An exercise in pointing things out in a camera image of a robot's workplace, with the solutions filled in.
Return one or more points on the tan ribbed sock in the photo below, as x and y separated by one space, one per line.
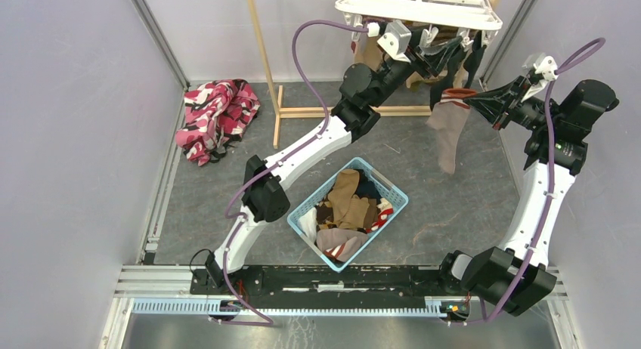
351 212

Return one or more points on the light blue cable tray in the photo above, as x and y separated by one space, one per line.
230 308

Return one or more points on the white clip hanger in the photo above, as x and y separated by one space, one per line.
478 15

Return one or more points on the brown yellow checked sock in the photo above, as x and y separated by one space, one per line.
324 216

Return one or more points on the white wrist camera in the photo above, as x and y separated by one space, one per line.
540 71
392 37

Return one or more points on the beige pink sock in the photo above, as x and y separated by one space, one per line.
448 118

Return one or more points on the red purple striped sock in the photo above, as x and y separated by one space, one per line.
366 50

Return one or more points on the red santa sock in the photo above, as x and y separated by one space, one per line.
385 211

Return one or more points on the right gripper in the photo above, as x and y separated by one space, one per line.
490 103

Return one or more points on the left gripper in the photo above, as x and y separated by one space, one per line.
435 63

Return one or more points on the black sock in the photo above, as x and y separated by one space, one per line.
443 81
473 61

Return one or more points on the light blue laundry basket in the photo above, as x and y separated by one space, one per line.
387 190

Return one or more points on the white cloth in basket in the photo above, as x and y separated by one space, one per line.
308 225

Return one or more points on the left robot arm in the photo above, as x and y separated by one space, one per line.
263 194

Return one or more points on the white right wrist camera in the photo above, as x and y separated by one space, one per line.
540 71

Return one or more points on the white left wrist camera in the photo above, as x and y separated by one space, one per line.
392 37

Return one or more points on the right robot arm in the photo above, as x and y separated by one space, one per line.
513 275

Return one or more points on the pink camouflage cloth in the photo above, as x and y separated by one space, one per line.
216 115

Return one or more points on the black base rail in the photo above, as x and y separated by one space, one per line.
317 287

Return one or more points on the navy blue sock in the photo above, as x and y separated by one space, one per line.
367 188

